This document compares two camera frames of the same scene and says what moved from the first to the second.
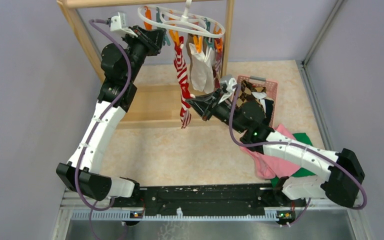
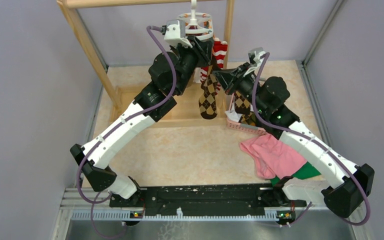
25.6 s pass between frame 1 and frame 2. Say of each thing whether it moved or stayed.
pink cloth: stayed
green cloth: stayed
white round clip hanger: moved
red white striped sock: moved
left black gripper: moved
